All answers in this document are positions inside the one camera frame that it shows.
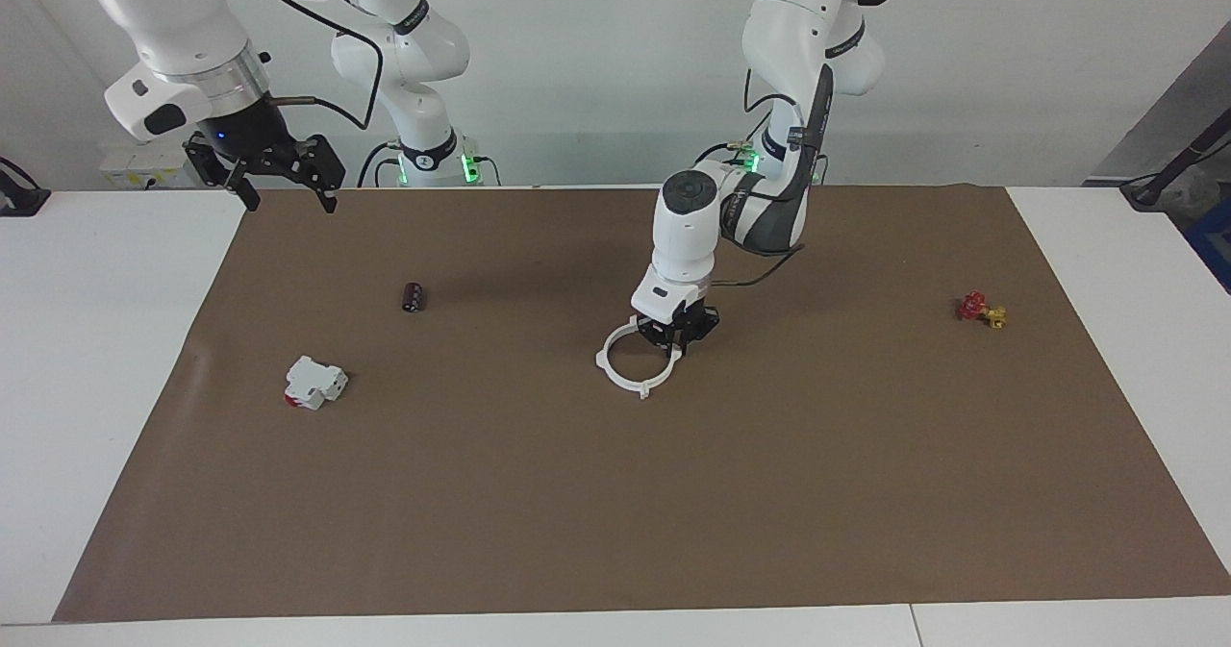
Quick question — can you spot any white half-ring pipe clamp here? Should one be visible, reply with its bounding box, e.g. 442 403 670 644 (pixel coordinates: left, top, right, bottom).
630 314 685 400
595 317 648 401

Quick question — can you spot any white power strip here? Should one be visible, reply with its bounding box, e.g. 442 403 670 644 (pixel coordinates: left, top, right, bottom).
98 141 209 190

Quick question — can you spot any brown table mat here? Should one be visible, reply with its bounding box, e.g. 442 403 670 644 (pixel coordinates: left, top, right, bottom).
52 186 1231 623

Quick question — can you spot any white circuit breaker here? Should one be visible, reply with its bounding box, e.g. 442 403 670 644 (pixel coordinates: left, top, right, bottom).
284 355 350 411

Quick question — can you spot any red and yellow valve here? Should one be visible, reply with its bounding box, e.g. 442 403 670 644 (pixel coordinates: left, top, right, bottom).
954 290 1009 330

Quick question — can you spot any black stand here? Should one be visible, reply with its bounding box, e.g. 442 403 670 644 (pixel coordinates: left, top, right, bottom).
1119 132 1231 212

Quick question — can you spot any blue box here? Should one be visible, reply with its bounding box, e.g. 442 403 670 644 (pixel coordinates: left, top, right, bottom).
1184 194 1231 293

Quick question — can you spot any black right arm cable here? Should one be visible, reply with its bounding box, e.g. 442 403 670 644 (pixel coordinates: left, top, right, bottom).
259 0 387 132

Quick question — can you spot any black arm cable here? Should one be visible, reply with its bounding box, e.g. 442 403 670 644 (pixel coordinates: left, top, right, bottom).
259 0 387 132
711 61 835 288

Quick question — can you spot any black clamp mount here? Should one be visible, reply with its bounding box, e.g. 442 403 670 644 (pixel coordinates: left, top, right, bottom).
0 156 52 218

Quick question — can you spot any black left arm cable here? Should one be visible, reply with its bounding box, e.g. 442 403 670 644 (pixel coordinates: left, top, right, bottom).
711 61 835 288

